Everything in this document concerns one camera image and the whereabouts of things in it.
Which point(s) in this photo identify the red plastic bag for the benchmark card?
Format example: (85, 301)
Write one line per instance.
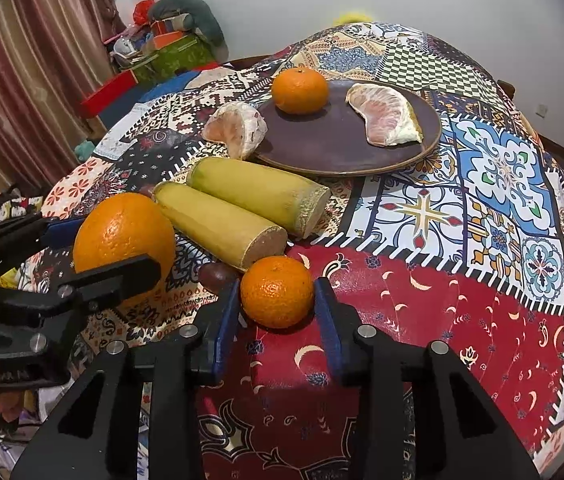
(144, 10)

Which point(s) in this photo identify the dark wooden chair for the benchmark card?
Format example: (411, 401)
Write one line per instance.
(506, 89)

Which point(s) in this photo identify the dark red jujube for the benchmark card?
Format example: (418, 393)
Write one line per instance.
(214, 277)

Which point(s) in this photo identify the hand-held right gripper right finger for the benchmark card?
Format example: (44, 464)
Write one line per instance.
(331, 330)

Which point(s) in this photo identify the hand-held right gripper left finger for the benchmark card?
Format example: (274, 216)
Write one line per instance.
(224, 330)

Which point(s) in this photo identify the white wall socket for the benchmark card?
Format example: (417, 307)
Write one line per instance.
(542, 109)

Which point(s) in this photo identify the teal soft toy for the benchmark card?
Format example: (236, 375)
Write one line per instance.
(84, 149)

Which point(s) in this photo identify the red box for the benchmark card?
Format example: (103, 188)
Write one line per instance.
(106, 92)

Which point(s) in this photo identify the orange box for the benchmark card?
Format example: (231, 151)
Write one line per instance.
(166, 39)

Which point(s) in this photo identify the peeled pomelo chunk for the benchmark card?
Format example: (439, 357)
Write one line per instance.
(234, 127)

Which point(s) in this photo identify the blue cloth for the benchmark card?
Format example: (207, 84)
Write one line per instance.
(171, 85)

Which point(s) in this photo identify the pile of clothes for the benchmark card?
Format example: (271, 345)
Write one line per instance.
(16, 205)

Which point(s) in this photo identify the brown round plate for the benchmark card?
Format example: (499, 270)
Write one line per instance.
(322, 140)

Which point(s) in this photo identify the large orange with sticker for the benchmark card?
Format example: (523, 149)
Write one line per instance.
(116, 230)

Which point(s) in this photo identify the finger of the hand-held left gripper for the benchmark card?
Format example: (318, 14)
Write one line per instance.
(61, 232)
(111, 280)

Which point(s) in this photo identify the yellow fluffy object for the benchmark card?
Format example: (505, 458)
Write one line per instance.
(354, 16)

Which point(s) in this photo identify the patchwork printed tablecloth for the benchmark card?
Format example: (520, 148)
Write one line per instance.
(462, 310)

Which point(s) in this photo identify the small mandarin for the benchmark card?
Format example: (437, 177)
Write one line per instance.
(277, 290)

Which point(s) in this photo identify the medium mandarin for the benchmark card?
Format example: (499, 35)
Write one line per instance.
(299, 90)

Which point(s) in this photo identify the bread roll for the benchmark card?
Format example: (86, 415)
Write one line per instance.
(387, 115)

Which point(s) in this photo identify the striped brown curtain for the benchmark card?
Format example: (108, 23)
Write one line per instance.
(26, 60)

